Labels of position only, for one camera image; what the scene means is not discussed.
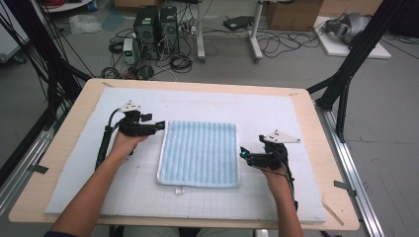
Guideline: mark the black tape strip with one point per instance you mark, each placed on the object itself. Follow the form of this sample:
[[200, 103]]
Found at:
[[38, 169], [344, 187]]

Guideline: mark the black computer tower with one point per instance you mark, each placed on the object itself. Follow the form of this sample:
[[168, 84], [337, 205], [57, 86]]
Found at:
[[146, 29], [169, 29]]

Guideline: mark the brown cardboard box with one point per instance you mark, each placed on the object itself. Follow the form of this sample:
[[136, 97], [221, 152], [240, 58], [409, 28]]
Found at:
[[293, 15]]

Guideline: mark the person's left hand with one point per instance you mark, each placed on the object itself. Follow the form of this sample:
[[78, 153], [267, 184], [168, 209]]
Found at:
[[123, 146]]

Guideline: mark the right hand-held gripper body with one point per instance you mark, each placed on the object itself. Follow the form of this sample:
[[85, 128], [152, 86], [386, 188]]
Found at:
[[271, 158]]

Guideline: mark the person's right hand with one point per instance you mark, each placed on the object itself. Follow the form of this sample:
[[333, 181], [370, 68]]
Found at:
[[278, 179]]

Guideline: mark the small white clip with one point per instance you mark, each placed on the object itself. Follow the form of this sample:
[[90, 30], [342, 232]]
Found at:
[[179, 190]]

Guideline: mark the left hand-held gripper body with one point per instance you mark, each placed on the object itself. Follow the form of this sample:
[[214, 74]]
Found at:
[[135, 126]]

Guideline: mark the white floor board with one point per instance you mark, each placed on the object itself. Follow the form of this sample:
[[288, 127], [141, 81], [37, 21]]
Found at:
[[332, 47]]

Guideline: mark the thin wooden stick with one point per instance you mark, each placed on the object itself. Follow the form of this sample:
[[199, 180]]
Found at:
[[332, 213]]

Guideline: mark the light blue striped towel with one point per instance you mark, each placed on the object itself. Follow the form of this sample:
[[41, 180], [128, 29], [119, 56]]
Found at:
[[201, 154]]

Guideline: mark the clear plastic bag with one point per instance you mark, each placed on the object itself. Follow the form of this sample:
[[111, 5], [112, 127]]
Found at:
[[84, 23]]

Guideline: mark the white desk leg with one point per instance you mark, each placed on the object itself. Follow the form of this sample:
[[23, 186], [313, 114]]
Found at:
[[200, 36], [255, 36]]

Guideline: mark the small white power supply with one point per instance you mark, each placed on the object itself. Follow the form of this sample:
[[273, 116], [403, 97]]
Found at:
[[128, 49]]

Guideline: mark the aluminium floor rail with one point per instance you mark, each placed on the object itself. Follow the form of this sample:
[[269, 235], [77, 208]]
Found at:
[[352, 171], [19, 164]]

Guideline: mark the grey headset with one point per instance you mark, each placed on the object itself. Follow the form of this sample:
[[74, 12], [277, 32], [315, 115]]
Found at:
[[349, 26]]

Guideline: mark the flat black device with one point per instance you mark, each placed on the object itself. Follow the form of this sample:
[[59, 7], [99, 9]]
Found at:
[[238, 22]]

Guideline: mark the black metal stand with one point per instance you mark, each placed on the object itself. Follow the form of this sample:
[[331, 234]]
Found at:
[[46, 56], [359, 56]]

